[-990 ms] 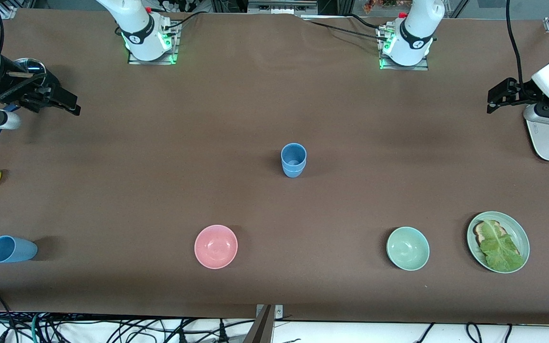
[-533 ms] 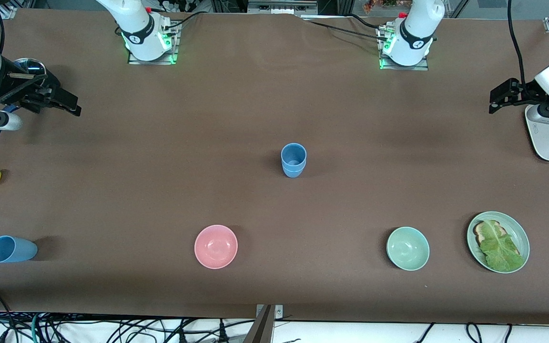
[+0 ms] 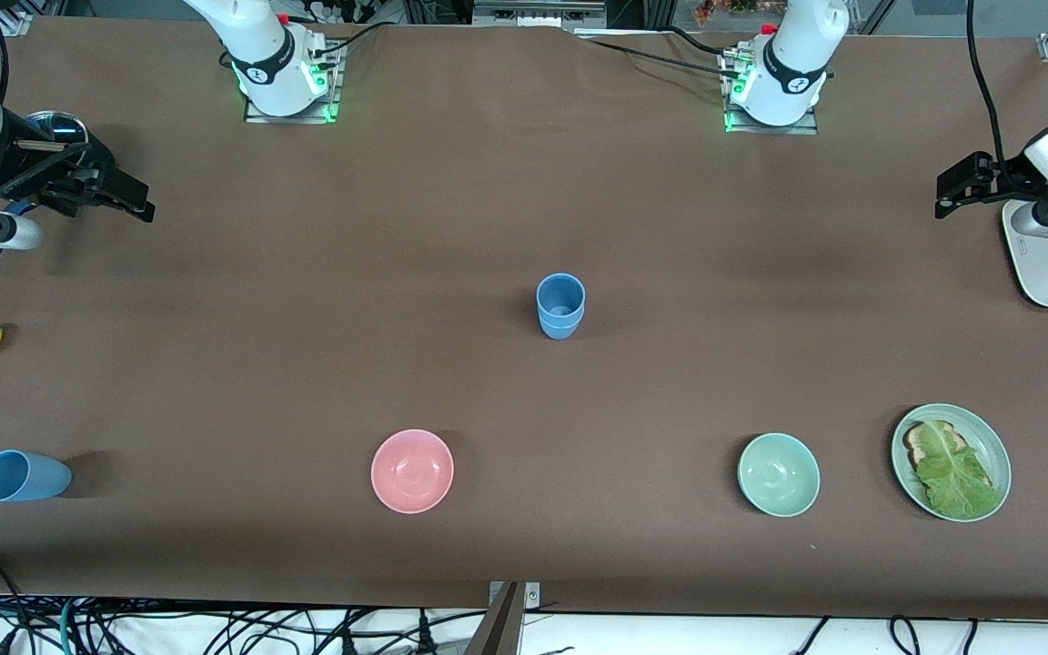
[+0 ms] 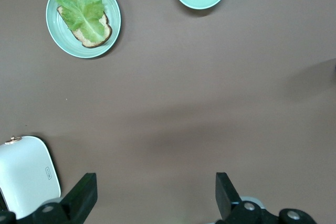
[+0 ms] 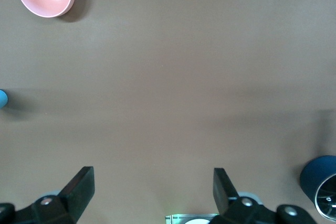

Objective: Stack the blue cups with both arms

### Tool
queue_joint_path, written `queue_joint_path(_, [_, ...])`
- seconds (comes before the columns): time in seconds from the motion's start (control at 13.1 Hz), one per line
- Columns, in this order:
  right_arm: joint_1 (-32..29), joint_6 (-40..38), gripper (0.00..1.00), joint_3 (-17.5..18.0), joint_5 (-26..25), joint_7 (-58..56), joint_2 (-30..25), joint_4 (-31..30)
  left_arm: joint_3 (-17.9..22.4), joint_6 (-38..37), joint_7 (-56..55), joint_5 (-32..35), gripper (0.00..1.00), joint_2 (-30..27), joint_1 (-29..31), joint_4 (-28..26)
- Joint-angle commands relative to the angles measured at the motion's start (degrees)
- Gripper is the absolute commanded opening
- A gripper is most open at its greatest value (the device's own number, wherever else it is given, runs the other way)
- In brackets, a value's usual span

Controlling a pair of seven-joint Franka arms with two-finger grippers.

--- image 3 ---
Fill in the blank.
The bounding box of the black cable on table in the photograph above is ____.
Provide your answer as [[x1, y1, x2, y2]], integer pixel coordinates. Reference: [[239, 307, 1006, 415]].
[[574, 25, 748, 83], [313, 20, 398, 60]]

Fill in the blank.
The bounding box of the teal cable under table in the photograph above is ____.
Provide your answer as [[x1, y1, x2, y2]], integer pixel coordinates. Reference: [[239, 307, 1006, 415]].
[[56, 600, 81, 655]]

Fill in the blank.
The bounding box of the grey power strip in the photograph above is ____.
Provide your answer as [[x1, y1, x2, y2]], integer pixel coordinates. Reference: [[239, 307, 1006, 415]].
[[472, 0, 608, 30]]

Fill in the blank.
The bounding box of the metal table edge bracket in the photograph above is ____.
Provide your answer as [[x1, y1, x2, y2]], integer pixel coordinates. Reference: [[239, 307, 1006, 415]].
[[488, 581, 542, 611]]

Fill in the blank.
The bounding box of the dark blue saucepan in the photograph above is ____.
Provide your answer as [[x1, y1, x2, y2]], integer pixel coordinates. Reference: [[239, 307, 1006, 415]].
[[0, 127, 116, 271]]

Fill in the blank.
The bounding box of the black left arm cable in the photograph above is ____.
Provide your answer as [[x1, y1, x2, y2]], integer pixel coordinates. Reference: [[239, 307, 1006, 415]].
[[965, 0, 1012, 178]]

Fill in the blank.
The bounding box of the toast slice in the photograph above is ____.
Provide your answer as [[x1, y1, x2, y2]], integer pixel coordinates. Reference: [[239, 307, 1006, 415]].
[[903, 420, 991, 483]]

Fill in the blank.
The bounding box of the mint green bowl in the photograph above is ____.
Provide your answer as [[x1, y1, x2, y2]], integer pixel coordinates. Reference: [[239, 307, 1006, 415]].
[[738, 432, 821, 518]]

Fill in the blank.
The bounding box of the glass saucepan lid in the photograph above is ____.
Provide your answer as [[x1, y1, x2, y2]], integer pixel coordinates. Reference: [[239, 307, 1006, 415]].
[[25, 110, 90, 148]]

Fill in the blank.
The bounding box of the pink bowl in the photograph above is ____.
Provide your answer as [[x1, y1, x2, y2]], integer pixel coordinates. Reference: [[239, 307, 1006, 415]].
[[370, 429, 455, 515]]

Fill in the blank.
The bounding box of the dark metal bar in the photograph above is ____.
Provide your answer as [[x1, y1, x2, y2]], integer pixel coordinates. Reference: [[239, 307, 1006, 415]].
[[463, 582, 521, 655]]

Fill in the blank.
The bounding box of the mint green plate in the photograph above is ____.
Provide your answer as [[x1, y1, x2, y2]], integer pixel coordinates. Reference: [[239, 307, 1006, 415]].
[[891, 404, 1013, 523]]

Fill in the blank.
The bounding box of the green lettuce leaf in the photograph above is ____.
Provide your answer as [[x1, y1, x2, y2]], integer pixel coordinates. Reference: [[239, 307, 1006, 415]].
[[915, 421, 1003, 520]]

